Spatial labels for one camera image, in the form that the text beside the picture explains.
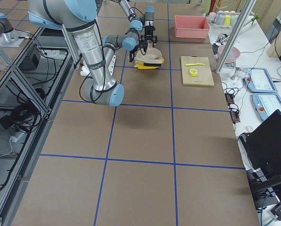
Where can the wooden cutting board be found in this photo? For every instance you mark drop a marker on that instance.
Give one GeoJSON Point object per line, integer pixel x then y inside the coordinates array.
{"type": "Point", "coordinates": [204, 77]}

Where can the yellow plastic cup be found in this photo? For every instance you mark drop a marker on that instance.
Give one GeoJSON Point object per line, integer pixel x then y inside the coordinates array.
{"type": "Point", "coordinates": [227, 20]}

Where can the blue teach pendant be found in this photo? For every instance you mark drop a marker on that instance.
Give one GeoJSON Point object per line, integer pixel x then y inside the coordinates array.
{"type": "Point", "coordinates": [266, 104]}
{"type": "Point", "coordinates": [259, 80]}

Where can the yellow toy corn cob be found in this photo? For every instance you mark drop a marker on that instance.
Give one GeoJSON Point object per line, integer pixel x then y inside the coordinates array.
{"type": "Point", "coordinates": [143, 67]}

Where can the black monitor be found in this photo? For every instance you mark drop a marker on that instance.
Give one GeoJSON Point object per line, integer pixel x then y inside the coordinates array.
{"type": "Point", "coordinates": [263, 148]}

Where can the yellow lemon slice toy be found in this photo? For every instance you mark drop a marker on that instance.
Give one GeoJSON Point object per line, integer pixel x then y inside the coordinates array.
{"type": "Point", "coordinates": [193, 72]}

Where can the beige brush with black bristles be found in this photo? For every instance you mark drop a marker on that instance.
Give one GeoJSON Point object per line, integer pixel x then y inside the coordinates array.
{"type": "Point", "coordinates": [149, 62]}

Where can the yellow toy knife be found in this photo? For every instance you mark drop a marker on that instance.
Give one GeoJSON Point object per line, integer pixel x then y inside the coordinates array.
{"type": "Point", "coordinates": [194, 64]}

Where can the upper blue teach pendant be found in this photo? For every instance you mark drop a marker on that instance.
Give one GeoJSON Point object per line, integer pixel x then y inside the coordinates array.
{"type": "Point", "coordinates": [259, 80]}

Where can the grey digital scale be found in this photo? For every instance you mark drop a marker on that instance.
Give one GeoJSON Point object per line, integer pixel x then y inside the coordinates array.
{"type": "Point", "coordinates": [229, 65]}

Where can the pink plastic bin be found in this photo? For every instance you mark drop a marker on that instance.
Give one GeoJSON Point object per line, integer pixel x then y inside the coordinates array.
{"type": "Point", "coordinates": [193, 27]}

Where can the pink bowl with ice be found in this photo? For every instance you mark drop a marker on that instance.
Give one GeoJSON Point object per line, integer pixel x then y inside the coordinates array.
{"type": "Point", "coordinates": [233, 55]}

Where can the aluminium frame post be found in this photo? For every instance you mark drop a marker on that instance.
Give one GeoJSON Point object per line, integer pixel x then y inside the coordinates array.
{"type": "Point", "coordinates": [249, 4]}

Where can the beige plastic dustpan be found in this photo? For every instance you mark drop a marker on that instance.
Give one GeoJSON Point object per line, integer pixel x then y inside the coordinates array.
{"type": "Point", "coordinates": [151, 53]}

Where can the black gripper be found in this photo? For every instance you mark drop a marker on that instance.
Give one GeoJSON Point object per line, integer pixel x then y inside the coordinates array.
{"type": "Point", "coordinates": [132, 55]}
{"type": "Point", "coordinates": [149, 30]}

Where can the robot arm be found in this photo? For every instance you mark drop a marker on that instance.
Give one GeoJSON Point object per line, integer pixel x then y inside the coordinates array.
{"type": "Point", "coordinates": [78, 17]}
{"type": "Point", "coordinates": [138, 16]}

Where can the light blue plastic cup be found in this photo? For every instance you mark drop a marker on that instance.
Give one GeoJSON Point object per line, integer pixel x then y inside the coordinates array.
{"type": "Point", "coordinates": [220, 18]}

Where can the lower blue teach pendant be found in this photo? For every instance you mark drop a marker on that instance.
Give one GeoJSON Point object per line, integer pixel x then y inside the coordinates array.
{"type": "Point", "coordinates": [266, 104]}

